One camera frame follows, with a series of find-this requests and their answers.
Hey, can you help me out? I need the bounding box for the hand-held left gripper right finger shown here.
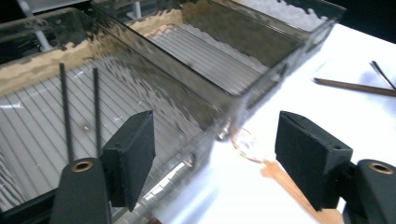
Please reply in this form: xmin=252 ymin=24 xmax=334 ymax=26
xmin=275 ymin=110 xmax=355 ymax=213

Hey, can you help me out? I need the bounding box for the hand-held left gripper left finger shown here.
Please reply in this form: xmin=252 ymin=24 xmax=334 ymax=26
xmin=99 ymin=109 xmax=156 ymax=213

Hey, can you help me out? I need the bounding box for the translucent orange plastic spoon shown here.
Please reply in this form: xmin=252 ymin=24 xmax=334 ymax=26
xmin=230 ymin=127 xmax=346 ymax=224

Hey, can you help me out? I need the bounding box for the black chopstick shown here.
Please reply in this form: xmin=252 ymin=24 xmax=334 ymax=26
xmin=58 ymin=63 xmax=76 ymax=163
xmin=92 ymin=67 xmax=104 ymax=159

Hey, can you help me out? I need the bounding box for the brown wooden chopstick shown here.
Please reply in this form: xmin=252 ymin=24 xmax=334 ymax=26
xmin=313 ymin=78 xmax=396 ymax=98
xmin=313 ymin=77 xmax=396 ymax=95

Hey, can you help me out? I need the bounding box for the transparent grey plastic container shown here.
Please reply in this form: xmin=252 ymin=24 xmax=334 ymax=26
xmin=233 ymin=0 xmax=347 ymax=50
xmin=92 ymin=0 xmax=307 ymax=108
xmin=0 ymin=7 xmax=233 ymax=224

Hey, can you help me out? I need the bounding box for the metal spoon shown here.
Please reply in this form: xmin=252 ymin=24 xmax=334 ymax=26
xmin=369 ymin=60 xmax=396 ymax=91

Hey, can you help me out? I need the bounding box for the metal stand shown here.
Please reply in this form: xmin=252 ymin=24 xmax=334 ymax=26
xmin=17 ymin=0 xmax=54 ymax=52

